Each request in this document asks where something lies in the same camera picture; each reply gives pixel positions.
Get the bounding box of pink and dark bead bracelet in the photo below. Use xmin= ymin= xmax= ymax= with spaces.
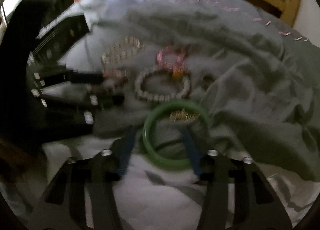
xmin=101 ymin=68 xmax=130 ymax=88

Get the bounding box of small gold pendant charm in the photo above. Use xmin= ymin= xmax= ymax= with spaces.
xmin=169 ymin=109 xmax=200 ymax=121

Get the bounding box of pale green bead bracelet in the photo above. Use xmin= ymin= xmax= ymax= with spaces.
xmin=101 ymin=36 xmax=142 ymax=65

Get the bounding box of white grey bead bracelet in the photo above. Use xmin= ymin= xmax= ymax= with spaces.
xmin=134 ymin=66 xmax=192 ymax=102

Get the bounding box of green jade bangle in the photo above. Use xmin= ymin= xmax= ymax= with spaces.
xmin=142 ymin=100 xmax=212 ymax=170

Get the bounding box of pink crystal bead bracelet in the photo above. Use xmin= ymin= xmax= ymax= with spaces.
xmin=156 ymin=46 xmax=189 ymax=73

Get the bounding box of grey blue striped duvet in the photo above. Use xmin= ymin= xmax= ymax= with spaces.
xmin=1 ymin=0 xmax=319 ymax=229

